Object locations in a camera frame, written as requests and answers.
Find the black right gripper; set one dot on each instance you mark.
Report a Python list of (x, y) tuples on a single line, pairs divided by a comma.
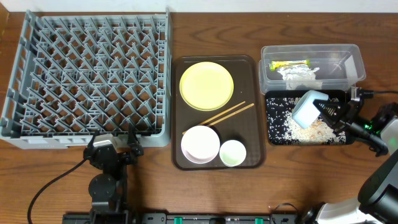
[(336, 113)]

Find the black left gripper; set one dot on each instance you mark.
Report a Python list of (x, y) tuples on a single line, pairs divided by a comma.
[(125, 152)]

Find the light blue bowl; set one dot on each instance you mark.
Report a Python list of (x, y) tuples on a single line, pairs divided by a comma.
[(304, 112)]

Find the white paper napkin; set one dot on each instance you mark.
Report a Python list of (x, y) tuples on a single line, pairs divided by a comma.
[(299, 76)]

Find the green snack wrapper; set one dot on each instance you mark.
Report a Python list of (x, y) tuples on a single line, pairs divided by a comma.
[(278, 64)]

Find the pale green cup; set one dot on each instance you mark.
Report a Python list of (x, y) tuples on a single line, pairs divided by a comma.
[(232, 153)]

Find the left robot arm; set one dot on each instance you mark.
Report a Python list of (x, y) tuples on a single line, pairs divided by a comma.
[(108, 189)]

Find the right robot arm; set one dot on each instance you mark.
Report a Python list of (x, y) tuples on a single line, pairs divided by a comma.
[(377, 199)]

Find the clear plastic waste bin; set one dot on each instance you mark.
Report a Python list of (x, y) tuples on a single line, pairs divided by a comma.
[(341, 65)]

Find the black waste tray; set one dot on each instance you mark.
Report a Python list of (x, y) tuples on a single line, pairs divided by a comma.
[(280, 124)]

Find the spilled rice pile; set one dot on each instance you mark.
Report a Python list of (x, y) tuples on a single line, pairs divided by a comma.
[(298, 132)]

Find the grey plastic dish rack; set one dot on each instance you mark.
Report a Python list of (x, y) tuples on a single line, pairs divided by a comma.
[(75, 75)]

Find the lower wooden chopstick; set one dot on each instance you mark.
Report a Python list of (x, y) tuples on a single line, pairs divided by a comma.
[(230, 115)]

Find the wooden chopstick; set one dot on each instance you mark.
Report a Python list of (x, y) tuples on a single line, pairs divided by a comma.
[(221, 113), (230, 115)]

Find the pink white bowl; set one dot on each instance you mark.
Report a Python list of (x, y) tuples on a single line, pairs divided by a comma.
[(200, 144)]

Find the upper wooden chopstick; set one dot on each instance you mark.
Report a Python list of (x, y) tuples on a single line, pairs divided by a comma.
[(221, 113)]

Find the brown serving tray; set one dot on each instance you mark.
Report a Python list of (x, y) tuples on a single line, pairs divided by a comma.
[(246, 127)]

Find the yellow round plate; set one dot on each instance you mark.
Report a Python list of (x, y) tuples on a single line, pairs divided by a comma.
[(206, 86)]

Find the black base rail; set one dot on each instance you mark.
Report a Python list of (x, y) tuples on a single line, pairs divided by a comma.
[(162, 218)]

